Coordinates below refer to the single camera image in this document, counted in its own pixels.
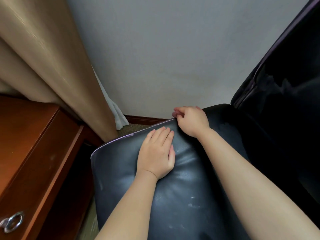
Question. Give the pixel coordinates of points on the person's left hand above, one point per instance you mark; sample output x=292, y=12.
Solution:
x=156, y=157

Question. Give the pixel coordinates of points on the person's right hand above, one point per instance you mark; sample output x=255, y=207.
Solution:
x=193, y=121

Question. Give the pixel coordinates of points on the pink cleaning cloth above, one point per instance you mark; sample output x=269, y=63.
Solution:
x=175, y=113

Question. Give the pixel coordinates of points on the person's right forearm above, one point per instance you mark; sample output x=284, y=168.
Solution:
x=250, y=187

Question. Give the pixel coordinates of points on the person's left forearm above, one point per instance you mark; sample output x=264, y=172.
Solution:
x=130, y=209

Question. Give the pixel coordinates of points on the dark wooden baseboard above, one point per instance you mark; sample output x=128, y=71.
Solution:
x=145, y=120

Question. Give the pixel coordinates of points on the white sheer curtain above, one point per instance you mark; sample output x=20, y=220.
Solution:
x=117, y=114

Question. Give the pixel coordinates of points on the brown wooden nightstand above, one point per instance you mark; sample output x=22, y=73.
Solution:
x=25, y=147

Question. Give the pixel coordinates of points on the beige curtain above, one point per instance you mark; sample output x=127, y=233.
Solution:
x=50, y=59

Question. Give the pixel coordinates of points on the silver drawer knob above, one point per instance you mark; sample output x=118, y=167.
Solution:
x=11, y=222

